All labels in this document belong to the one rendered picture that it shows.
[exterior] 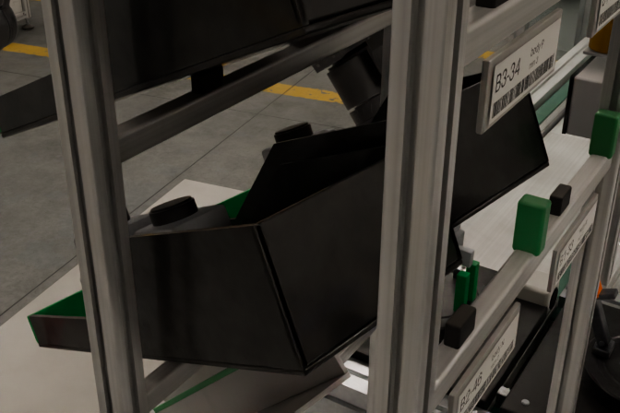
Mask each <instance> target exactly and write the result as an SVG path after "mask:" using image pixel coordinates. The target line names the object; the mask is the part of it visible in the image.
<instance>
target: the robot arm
mask: <svg viewBox="0 0 620 413"><path fill-rule="evenodd" d="M9 4H10V0H0V51H1V50H2V49H3V48H4V47H6V46H7V45H9V44H10V43H12V42H13V41H14V40H15V38H16V37H17V35H18V22H17V18H16V16H15V14H14V11H13V10H12V8H11V7H10V5H9ZM383 38H384V29H382V30H380V31H378V32H376V33H374V34H372V35H370V36H368V37H366V38H364V39H362V40H360V41H358V42H356V43H355V44H353V45H351V46H349V47H347V48H345V49H343V50H341V51H339V52H337V53H334V54H332V55H331V56H329V57H327V58H325V59H324V60H322V61H320V62H318V63H316V64H314V65H312V67H313V68H314V69H315V70H316V72H317V73H319V72H320V71H322V70H324V69H325V68H327V67H329V66H330V65H332V67H331V68H329V69H328V71H329V72H328V73H327V75H328V78H329V79H330V81H331V83H332V85H333V86H334V88H335V90H336V91H337V92H338V94H339V96H340V98H341V100H342V102H343V104H344V105H345V107H346V109H347V111H348V110H350V109H352V108H354V107H355V106H356V107H355V108H354V109H355V110H353V111H352V112H349V114H350V116H351V118H352V119H353V121H354V123H355V125H356V126H357V125H362V124H370V123H371V122H372V120H373V119H374V117H375V116H376V113H377V112H378V110H379V108H380V100H381V79H382V58H383Z"/></svg>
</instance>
